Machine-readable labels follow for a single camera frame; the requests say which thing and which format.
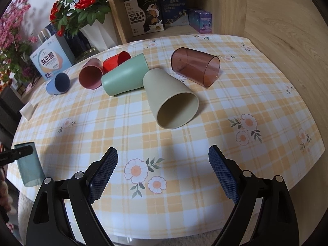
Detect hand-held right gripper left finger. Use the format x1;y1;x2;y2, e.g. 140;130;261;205
26;147;118;246

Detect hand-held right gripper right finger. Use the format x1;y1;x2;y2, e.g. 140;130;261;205
208;145;301;246

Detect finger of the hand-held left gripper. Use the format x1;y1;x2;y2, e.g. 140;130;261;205
0;145;34;163

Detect teal translucent cup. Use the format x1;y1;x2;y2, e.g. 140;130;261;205
14;142;46;187

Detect white cup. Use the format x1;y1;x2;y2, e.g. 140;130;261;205
20;102;39;121

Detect blue cup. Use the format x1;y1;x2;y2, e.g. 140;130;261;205
46;72;71;96

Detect beige cup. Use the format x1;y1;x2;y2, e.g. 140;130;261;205
142;68;200;130

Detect pink cup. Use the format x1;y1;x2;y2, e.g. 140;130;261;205
78;58;103;90

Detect green cup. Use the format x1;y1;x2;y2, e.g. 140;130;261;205
101;53;150;97

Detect brown translucent cup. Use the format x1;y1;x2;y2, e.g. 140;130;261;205
170;47;221;88

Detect red cup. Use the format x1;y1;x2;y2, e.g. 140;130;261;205
103;51;132;74

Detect yellow checked floral tablecloth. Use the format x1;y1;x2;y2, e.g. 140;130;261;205
6;33;325;237

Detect light blue carton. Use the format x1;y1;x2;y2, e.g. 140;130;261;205
29;34;75;80

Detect pink blossom branches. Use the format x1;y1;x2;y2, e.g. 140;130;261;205
0;0;39;89

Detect dark vase with gold base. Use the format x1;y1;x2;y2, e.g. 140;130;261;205
63;30;98;58

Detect white ribbed vase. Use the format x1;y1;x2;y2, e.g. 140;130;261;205
79;12;118;52

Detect purple box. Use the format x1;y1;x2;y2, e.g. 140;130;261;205
189;8;213;34

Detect red rose bouquet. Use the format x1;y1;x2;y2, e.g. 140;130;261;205
49;0;111;38

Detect wooden shelf cabinet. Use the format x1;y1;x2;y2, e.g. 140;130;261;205
102;0;328;144

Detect black and white carton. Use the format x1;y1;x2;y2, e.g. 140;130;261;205
124;0;165;36

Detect dark blue carton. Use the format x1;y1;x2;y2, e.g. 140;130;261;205
158;0;190;29

